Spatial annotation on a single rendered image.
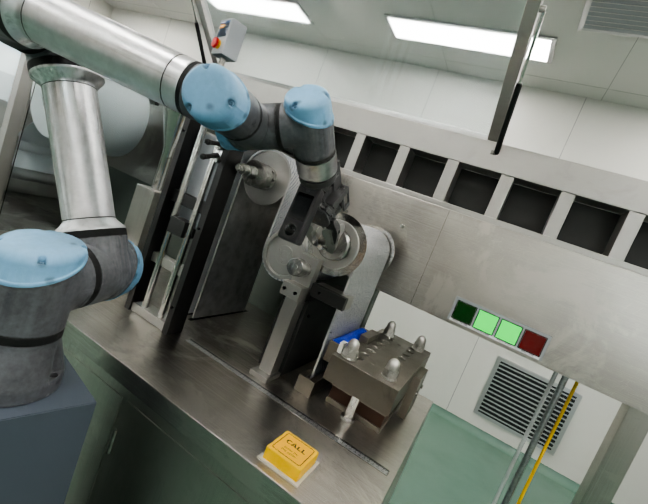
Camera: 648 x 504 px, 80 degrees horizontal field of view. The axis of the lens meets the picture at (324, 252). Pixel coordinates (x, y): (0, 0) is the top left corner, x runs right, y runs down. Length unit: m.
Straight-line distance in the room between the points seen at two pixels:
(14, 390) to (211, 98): 0.49
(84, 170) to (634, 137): 3.52
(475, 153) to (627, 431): 0.86
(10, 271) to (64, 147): 0.25
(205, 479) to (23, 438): 0.29
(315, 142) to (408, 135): 0.63
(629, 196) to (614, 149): 2.49
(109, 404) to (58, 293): 0.35
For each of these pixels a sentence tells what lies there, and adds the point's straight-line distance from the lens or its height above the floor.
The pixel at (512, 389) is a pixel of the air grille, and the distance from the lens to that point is 3.59.
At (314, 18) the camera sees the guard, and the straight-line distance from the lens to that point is 1.34.
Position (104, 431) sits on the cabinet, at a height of 0.72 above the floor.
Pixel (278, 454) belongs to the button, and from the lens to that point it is 0.71.
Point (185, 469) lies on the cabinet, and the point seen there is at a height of 0.78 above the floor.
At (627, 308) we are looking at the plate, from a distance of 1.18.
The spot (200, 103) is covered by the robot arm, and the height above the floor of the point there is 1.39.
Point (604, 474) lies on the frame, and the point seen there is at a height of 0.91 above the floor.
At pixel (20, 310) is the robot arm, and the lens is 0.68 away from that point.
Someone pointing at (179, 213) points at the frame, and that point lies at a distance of 1.03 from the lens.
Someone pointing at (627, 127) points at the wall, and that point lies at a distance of 3.74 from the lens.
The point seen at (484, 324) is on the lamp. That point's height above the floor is 1.18.
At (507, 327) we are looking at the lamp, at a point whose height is 1.20.
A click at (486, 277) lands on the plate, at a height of 1.30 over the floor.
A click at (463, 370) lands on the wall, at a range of 3.59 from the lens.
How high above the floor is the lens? 1.33
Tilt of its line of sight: 7 degrees down
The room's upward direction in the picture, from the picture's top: 21 degrees clockwise
